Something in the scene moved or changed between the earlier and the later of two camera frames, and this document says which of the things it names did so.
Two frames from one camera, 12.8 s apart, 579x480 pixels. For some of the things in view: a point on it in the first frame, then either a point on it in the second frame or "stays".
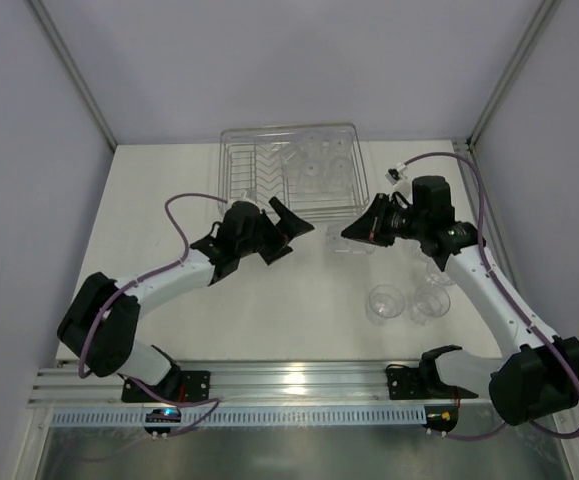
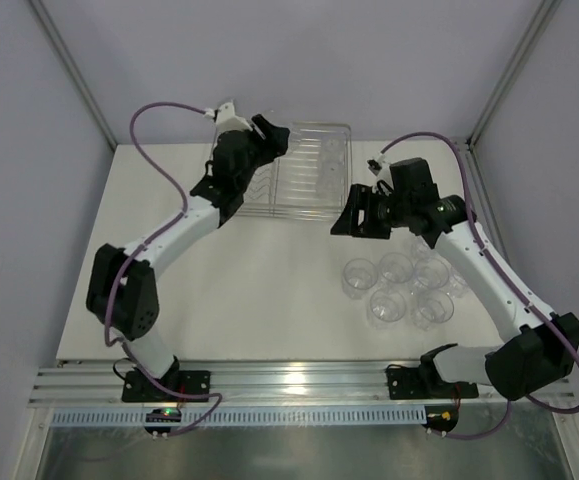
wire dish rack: (317, 169) stays
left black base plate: (178, 386) stays
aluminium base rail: (251, 384) stays
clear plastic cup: (338, 243) -> (359, 274)
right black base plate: (421, 383) stays
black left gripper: (273, 233) -> (262, 138)
